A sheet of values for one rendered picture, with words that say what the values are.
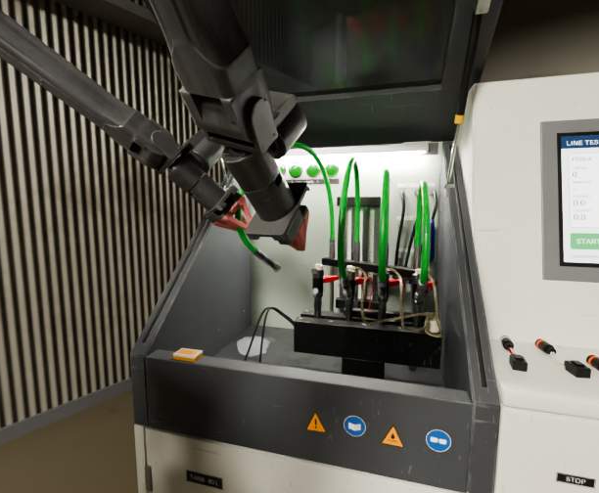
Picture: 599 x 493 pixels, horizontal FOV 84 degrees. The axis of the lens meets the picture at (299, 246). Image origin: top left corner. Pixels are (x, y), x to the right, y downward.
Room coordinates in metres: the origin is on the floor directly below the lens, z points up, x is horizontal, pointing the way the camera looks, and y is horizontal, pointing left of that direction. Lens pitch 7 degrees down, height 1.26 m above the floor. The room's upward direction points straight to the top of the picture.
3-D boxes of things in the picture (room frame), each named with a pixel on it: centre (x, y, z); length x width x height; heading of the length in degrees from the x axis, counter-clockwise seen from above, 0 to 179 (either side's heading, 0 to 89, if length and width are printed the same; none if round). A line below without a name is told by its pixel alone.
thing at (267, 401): (0.60, 0.02, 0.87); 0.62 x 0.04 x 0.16; 74
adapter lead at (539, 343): (0.58, -0.47, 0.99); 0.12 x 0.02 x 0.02; 174
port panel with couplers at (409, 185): (1.02, -0.35, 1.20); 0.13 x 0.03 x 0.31; 74
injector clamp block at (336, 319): (0.80, -0.16, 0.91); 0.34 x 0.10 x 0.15; 74
